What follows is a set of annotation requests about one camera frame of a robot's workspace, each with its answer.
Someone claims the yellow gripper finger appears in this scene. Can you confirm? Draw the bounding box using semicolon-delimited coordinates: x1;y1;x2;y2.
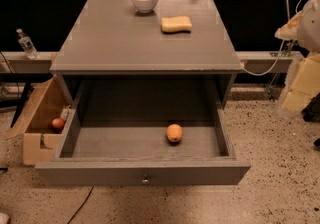
274;11;302;41
278;53;320;118

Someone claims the black floor cable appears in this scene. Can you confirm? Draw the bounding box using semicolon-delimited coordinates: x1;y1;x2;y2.
66;186;95;224

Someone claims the grey cabinet counter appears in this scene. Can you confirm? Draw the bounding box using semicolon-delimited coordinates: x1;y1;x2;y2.
50;0;242;103

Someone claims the orange fruit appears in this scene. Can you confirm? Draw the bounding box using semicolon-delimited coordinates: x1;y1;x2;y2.
166;124;183;143

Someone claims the grey open top drawer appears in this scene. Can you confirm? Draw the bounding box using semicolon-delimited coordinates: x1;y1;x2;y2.
36;77;250;186

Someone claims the cardboard box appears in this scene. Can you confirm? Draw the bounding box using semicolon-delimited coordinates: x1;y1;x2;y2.
7;77;67;165

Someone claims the yellow sponge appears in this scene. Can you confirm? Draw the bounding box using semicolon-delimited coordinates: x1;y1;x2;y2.
161;16;192;33

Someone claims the red apple in box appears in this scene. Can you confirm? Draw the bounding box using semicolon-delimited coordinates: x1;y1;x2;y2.
51;118;65;131

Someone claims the white shoe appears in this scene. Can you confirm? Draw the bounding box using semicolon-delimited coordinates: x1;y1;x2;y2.
0;213;10;224

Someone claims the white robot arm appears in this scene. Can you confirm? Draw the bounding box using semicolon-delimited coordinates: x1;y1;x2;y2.
275;0;320;117

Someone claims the metal drawer knob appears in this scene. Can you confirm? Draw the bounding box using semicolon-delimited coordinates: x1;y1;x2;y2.
141;175;150;185

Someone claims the small white packet in box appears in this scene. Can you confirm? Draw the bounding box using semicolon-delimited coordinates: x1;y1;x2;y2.
60;106;71;121

